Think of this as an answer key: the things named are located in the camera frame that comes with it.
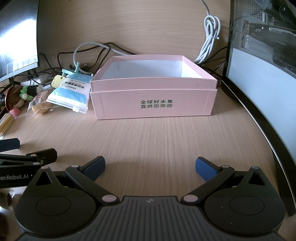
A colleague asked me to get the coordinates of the blue and white packet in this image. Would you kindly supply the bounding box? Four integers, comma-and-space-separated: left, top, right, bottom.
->
46, 73, 93, 114

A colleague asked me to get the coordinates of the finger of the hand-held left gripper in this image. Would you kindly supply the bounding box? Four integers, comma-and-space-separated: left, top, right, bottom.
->
0, 148, 58, 168
0, 138, 21, 151

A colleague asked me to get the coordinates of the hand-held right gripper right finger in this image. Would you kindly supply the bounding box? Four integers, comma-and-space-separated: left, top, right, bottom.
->
181, 156, 267, 205

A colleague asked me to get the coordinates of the grey cable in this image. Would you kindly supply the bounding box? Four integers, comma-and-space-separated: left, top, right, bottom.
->
73, 42, 137, 70

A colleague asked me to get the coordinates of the pink cardboard box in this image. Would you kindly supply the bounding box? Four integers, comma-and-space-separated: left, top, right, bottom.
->
90, 55, 218, 120

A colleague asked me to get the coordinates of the teal plastic clip holder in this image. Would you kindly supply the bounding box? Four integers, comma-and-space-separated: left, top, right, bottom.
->
62, 62, 93, 78

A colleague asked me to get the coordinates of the clear bread packet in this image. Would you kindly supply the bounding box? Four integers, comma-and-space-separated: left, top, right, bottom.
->
26, 89, 55, 119

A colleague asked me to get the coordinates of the small yellow toy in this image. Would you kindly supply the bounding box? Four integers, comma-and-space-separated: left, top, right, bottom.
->
51, 76, 63, 89

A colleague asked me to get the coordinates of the white bundled cable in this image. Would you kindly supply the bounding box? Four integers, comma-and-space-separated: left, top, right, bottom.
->
193, 0, 222, 64

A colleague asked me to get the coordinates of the black computer monitor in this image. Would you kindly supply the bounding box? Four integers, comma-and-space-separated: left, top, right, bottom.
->
0, 0, 40, 83

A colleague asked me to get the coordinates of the pack of wooden sticks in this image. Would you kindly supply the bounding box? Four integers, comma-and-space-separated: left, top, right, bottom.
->
0, 113, 15, 140

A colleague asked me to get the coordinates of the crochet potted cactus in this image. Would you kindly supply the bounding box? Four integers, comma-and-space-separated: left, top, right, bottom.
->
5, 84, 44, 110

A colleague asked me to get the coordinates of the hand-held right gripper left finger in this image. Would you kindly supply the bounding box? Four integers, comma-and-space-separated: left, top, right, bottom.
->
28, 156, 120, 206

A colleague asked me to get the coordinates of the white power strip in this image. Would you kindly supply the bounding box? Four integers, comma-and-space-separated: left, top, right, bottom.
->
20, 73, 56, 87

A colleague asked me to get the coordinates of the black cable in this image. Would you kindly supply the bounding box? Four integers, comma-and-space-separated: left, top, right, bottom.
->
201, 46, 228, 89
57, 42, 138, 70
38, 53, 61, 77

